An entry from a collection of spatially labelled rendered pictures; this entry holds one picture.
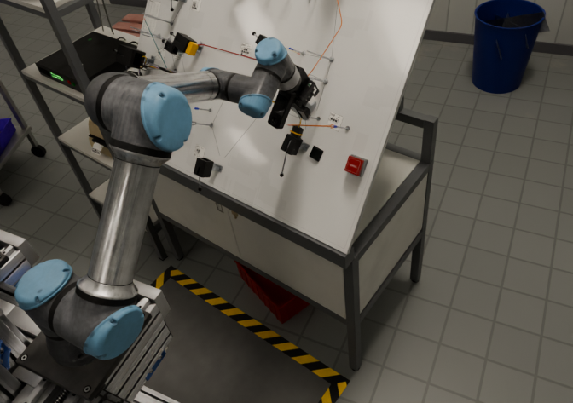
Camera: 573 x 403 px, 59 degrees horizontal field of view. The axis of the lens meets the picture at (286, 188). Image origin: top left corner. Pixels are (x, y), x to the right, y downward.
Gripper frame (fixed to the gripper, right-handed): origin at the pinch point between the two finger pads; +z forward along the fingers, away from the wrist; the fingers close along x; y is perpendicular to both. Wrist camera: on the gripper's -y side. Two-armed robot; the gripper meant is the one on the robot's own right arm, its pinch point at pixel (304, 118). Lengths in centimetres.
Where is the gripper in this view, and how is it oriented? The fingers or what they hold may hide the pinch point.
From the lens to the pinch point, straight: 158.4
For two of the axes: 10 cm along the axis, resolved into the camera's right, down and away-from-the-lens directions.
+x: -7.4, -5.0, 4.6
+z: 3.3, 3.3, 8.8
